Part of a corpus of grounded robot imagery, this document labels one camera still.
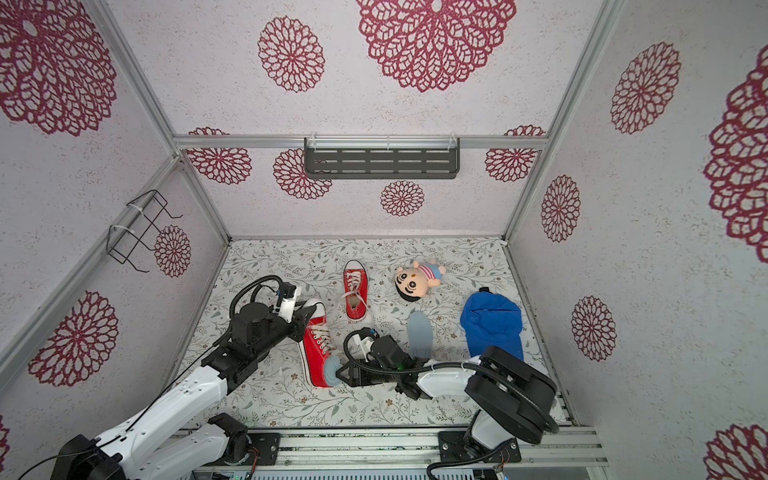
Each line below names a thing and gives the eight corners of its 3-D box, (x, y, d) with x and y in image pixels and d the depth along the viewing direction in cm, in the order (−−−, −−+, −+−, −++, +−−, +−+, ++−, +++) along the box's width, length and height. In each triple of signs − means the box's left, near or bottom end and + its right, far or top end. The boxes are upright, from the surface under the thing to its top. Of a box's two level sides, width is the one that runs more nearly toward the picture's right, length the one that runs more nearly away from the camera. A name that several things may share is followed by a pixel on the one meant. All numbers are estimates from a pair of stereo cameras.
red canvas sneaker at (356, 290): (341, 323, 99) (339, 313, 94) (346, 267, 114) (345, 257, 109) (367, 323, 99) (366, 313, 94) (369, 267, 114) (368, 257, 109)
